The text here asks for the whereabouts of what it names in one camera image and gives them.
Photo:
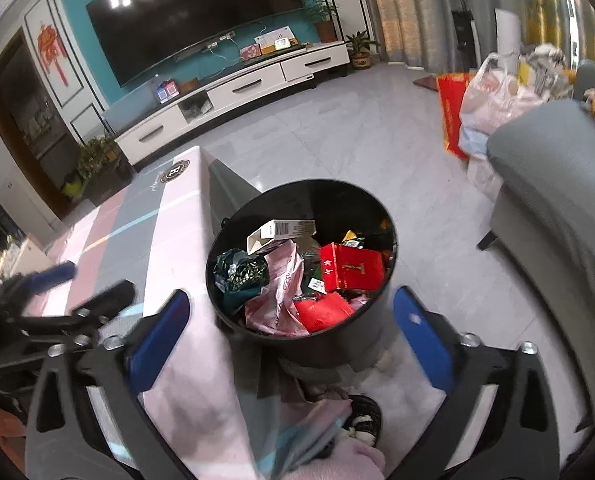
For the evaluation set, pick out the blue and red box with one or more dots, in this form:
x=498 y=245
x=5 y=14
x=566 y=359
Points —
x=168 y=91

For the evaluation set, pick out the black round trash bin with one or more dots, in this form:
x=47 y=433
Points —
x=302 y=200

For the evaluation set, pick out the dark green foil bag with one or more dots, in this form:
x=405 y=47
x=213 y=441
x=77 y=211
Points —
x=240 y=275

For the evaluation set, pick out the black slipper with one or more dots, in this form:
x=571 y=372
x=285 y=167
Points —
x=362 y=417

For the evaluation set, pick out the pink printed plastic bag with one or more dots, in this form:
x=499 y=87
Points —
x=277 y=290

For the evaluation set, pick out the red cardboard box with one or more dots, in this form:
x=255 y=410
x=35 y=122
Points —
x=352 y=267

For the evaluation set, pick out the plaid bedsheet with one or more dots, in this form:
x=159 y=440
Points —
x=177 y=210

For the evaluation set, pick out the small pink packet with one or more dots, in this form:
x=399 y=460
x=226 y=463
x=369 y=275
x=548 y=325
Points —
x=360 y=302

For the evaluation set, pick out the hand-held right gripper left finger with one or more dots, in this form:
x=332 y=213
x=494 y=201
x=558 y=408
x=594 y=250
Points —
x=160 y=342

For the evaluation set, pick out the gold foil snack bag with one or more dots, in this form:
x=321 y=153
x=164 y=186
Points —
x=352 y=240

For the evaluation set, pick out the cluster of green plants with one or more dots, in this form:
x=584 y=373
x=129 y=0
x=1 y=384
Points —
x=97 y=155

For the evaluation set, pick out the small potted plant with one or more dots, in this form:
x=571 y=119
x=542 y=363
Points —
x=361 y=52

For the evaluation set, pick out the tall potted plant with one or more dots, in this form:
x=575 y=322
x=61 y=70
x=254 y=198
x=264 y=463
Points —
x=322 y=20

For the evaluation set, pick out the red plastic bag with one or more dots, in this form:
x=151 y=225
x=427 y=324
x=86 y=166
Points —
x=325 y=312

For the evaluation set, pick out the dark floor mat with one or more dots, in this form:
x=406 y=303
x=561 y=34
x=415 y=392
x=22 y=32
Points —
x=426 y=83

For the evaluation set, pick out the white power strip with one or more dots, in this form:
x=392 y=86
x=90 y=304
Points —
x=222 y=41

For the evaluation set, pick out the large black television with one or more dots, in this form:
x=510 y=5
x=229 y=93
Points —
x=197 y=20

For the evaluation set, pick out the wooden door frame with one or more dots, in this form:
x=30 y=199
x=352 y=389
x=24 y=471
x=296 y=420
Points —
x=7 y=125

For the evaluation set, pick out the white paper roll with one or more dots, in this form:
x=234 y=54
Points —
x=508 y=30

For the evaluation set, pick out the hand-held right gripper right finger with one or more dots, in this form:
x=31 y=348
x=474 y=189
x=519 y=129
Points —
x=422 y=340

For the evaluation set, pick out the beige patterned curtain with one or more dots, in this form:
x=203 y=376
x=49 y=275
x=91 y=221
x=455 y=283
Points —
x=412 y=10

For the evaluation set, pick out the red knot wall decoration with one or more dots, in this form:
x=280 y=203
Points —
x=52 y=50

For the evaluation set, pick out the small white carton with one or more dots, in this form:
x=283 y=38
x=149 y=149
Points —
x=282 y=232

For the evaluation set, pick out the black stick vacuum cleaner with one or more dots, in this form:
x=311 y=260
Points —
x=463 y=35

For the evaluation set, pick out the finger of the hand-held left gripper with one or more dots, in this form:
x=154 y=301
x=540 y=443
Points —
x=52 y=275
x=107 y=297

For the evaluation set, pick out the white television cabinet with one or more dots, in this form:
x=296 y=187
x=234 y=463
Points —
x=237 y=95

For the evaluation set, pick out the white wooden box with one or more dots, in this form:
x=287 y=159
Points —
x=27 y=255

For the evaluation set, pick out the grey sofa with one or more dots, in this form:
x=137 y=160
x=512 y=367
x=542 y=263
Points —
x=552 y=170

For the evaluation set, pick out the large white shopping bag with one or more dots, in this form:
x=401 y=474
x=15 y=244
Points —
x=492 y=95

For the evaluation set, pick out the white and yellow desk calendar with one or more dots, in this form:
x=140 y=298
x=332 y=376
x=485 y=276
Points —
x=275 y=40

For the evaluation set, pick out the person's pink pajama leg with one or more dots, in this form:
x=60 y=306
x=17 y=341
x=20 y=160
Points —
x=357 y=460

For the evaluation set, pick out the green snack packet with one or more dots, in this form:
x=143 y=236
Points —
x=311 y=267

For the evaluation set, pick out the orange paper bag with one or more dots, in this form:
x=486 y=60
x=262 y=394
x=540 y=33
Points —
x=452 y=115

